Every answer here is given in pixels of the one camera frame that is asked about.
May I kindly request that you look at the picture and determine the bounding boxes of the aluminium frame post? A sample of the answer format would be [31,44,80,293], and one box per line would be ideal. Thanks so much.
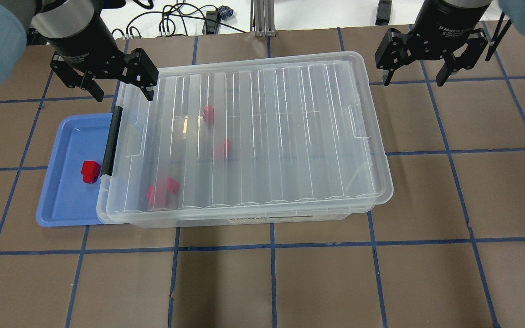
[251,0,276,37]

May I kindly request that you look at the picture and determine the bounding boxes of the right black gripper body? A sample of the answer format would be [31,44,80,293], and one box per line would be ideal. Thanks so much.
[374,0,489,73]

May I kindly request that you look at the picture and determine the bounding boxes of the black box latch handle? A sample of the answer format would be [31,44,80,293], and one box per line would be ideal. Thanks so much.
[101,106,123,176]

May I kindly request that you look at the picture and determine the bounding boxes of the red block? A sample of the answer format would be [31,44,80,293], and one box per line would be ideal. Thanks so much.
[147,184,167,210]
[211,138,231,160]
[81,160,101,184]
[202,105,215,125]
[159,176,180,195]

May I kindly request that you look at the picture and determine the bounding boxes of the blue plastic tray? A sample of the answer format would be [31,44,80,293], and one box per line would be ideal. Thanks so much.
[36,113,112,227]

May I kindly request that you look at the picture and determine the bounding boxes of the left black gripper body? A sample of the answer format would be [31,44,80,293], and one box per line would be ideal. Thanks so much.
[49,18,134,86]

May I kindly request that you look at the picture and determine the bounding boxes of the clear plastic box lid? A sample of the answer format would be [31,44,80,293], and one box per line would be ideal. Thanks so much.
[96,51,394,224]

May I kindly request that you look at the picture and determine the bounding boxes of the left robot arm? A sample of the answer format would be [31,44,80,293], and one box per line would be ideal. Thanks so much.
[0,0,159,101]

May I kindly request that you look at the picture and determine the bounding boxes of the clear plastic storage box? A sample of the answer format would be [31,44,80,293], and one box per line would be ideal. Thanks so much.
[96,64,377,228]

